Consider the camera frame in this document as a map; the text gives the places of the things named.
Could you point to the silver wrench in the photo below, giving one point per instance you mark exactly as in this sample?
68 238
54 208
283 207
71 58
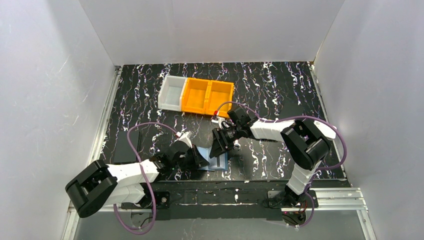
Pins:
236 145

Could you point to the white plastic bin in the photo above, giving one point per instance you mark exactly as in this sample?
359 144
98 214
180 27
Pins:
171 93

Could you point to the black flat box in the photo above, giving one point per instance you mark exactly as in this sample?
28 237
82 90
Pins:
123 153

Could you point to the green card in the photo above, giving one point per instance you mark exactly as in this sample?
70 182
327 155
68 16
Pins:
269 140

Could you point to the white rectangular device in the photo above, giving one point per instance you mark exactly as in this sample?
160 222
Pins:
328 132

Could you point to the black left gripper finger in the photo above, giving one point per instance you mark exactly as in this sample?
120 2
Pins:
202 157
194 161

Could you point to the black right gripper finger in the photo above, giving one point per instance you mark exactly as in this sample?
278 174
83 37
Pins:
221 149
215 142

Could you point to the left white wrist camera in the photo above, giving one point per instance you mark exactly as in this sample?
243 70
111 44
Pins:
185 137

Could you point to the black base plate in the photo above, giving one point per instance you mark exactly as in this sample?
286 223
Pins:
281 199
162 201

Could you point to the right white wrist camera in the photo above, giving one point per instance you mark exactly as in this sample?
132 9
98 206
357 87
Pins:
217 119

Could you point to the blue card holder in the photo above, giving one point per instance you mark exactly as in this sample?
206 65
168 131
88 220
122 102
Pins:
219 163

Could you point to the orange plastic bin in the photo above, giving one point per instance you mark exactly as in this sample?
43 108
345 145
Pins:
218 93
194 95

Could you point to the aluminium front rail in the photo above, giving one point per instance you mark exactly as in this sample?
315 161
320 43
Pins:
343 198

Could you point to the left orange plastic bin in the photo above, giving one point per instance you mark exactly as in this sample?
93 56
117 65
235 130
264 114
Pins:
194 95

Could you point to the aluminium rail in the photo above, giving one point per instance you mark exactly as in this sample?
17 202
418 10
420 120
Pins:
106 113
343 198

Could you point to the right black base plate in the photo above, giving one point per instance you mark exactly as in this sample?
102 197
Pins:
281 199

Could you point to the right orange plastic bin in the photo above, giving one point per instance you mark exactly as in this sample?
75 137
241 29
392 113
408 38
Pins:
218 93

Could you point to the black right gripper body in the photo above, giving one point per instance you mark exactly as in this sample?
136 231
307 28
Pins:
220 140

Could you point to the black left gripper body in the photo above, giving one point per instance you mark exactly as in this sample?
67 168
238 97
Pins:
193 157

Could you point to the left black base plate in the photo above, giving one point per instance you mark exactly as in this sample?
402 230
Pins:
162 201

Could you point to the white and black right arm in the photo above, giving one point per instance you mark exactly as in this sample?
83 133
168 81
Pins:
308 141

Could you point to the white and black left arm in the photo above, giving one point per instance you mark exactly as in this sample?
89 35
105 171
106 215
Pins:
101 184

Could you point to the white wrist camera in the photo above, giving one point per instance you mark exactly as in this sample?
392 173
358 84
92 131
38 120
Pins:
185 137
217 119

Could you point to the aluminium left rail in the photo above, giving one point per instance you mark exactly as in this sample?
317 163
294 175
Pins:
106 113

